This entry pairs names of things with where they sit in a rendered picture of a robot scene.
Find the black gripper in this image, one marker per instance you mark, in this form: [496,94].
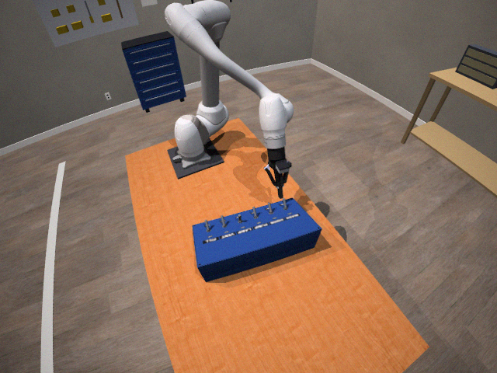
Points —
[273,156]

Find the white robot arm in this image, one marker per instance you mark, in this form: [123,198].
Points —
[193,24]

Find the blue switch panel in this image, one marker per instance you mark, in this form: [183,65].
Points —
[253,238]

